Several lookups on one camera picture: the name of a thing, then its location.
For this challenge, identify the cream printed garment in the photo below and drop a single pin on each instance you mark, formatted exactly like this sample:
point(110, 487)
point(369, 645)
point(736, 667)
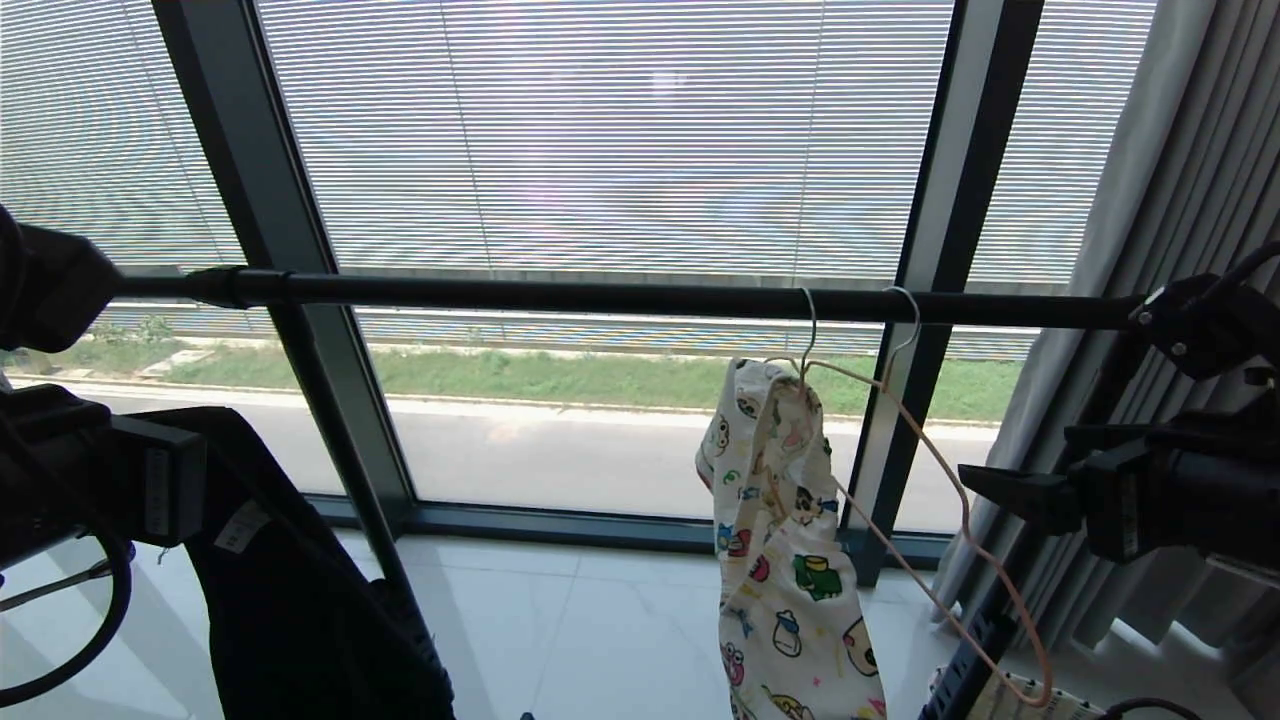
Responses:
point(800, 620)

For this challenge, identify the white laundry basket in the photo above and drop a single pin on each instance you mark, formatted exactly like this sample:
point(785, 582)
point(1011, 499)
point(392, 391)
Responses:
point(1030, 700)

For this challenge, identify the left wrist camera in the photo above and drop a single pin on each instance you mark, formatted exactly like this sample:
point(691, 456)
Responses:
point(50, 290)

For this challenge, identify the black garment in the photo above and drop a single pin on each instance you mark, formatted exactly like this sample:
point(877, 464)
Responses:
point(300, 620)

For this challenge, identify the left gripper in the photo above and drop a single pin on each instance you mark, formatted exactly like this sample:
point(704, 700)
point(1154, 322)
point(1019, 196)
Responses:
point(140, 480)

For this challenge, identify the pink clothes hanger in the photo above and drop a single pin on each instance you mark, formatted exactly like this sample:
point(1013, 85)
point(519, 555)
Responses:
point(917, 318)
point(813, 325)

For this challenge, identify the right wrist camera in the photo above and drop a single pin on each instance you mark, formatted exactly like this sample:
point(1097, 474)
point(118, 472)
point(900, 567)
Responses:
point(1200, 325)

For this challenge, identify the grey curtain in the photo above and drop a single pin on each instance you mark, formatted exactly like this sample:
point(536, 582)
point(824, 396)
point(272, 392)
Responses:
point(1200, 150)

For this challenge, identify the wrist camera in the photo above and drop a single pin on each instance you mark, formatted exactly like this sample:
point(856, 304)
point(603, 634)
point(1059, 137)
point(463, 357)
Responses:
point(50, 290)
point(1200, 325)

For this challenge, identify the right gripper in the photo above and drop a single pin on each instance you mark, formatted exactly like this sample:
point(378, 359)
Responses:
point(1170, 500)

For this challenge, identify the window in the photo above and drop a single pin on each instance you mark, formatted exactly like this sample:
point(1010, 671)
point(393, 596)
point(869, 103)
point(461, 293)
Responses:
point(600, 150)

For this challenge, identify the black clothes rack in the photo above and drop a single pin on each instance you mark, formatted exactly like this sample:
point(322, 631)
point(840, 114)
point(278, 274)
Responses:
point(600, 298)

